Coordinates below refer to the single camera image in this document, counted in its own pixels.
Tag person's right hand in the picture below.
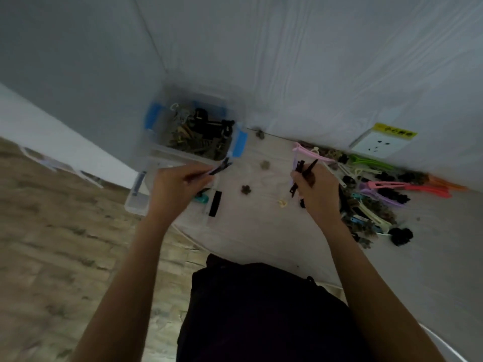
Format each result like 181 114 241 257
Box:
289 161 342 231

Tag person's left hand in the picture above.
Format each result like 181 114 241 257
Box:
145 161 218 225

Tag clear box black latches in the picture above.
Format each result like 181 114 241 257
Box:
124 154 223 227

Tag black duckbill hair clip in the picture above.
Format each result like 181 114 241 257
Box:
289 158 319 197

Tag slim black hair clip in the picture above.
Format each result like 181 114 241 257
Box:
207 157 233 177

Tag small dark hair claws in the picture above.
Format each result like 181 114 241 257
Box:
164 103 236 161

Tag clear box blue latches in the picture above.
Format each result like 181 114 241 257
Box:
143 86 250 164

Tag pile of assorted hair clips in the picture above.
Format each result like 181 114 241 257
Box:
241 141 468 249

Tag person's right forearm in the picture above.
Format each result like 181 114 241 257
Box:
323 216 446 362

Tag person's left forearm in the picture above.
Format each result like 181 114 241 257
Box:
67 213 178 362

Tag person's black clothing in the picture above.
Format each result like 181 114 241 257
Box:
176 254 372 362

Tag yellow warning sticker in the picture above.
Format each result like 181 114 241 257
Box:
371 122 418 140

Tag white wall socket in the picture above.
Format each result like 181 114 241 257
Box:
349 130 410 159

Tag white metal frame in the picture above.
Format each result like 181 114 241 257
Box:
21 146 103 189

